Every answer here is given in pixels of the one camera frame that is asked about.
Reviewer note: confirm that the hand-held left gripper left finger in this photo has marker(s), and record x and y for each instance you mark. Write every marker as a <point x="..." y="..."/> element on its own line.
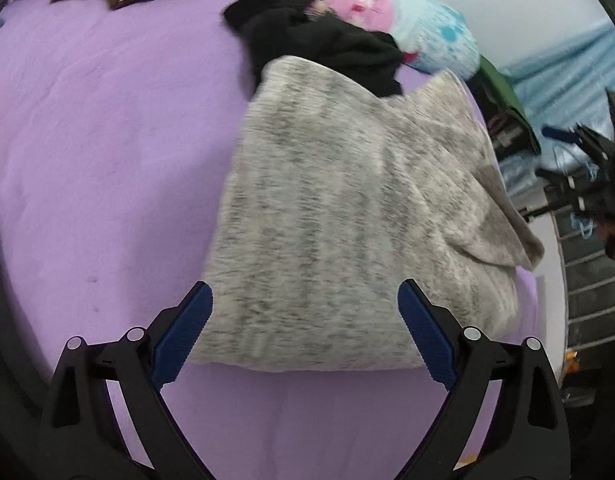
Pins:
<point x="182" y="335"/>

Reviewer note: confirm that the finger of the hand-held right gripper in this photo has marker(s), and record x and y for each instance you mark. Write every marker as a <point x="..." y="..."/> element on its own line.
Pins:
<point x="557" y="175"/>
<point x="557" y="132"/>

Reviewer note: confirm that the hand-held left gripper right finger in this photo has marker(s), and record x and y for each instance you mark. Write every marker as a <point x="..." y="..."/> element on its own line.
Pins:
<point x="427" y="335"/>

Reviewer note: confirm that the grey patterned jacket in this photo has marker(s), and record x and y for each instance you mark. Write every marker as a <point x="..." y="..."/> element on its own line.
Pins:
<point x="337" y="210"/>

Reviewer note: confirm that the light blue curtain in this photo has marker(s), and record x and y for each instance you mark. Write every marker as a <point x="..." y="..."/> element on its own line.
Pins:
<point x="552" y="85"/>

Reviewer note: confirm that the green cloth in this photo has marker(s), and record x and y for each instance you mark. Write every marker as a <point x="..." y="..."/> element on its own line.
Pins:
<point x="502" y="90"/>

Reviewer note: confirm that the window grille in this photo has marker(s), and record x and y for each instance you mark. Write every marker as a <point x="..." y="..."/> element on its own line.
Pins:
<point x="587" y="259"/>

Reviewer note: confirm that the bed with purple sheet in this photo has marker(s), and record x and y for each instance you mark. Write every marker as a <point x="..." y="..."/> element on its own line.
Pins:
<point x="112" y="135"/>

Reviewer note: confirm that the rolled floral quilt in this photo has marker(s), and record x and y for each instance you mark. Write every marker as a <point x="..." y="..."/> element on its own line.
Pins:
<point x="357" y="0"/>

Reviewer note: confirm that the crumpled black garment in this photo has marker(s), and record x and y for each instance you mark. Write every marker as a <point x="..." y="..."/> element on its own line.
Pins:
<point x="312" y="40"/>

